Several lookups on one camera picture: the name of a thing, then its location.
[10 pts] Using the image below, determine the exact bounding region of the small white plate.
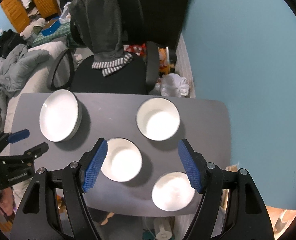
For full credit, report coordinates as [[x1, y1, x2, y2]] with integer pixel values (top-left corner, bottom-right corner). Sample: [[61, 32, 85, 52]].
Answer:
[[39, 89, 82, 142]]

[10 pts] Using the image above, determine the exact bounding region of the white bowl grey outside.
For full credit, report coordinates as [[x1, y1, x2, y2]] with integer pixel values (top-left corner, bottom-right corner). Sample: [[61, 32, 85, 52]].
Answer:
[[136, 98, 181, 141]]

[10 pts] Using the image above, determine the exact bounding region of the person's left hand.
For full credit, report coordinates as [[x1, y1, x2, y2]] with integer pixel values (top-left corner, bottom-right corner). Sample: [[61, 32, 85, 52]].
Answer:
[[0, 187, 13, 216]]

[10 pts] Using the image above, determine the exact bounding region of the grey puffer jacket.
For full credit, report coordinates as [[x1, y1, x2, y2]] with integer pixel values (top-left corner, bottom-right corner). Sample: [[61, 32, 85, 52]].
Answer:
[[0, 44, 50, 97]]

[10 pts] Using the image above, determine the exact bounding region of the white crumpled cloth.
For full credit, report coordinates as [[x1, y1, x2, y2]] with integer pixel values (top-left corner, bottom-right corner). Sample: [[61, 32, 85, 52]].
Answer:
[[160, 73, 190, 98]]

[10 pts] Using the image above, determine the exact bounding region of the black office chair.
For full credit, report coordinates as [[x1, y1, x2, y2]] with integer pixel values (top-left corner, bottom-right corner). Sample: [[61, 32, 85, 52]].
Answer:
[[46, 0, 159, 94]]

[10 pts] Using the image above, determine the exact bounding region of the blue box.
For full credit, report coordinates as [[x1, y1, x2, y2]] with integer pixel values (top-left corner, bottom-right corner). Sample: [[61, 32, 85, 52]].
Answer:
[[41, 18, 61, 36]]

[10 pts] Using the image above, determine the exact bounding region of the white plastic bag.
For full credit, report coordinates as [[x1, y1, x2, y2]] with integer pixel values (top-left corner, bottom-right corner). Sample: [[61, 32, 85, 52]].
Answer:
[[59, 2, 71, 24]]

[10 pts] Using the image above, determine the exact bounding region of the orange wooden wardrobe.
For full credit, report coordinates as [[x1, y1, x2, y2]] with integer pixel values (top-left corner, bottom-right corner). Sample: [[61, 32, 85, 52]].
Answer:
[[0, 0, 61, 33]]

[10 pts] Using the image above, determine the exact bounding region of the dark grey hoodie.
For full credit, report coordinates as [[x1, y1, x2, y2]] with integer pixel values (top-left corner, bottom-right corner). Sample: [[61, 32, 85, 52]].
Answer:
[[68, 0, 133, 77]]

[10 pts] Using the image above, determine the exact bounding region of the black hanging coat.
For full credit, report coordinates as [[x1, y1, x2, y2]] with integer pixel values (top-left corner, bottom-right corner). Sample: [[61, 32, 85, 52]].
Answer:
[[118, 0, 201, 61]]

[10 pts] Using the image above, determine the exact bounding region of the black garment on wall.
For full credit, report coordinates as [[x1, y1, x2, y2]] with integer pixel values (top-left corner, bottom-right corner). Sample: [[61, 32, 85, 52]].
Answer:
[[0, 29, 27, 59]]

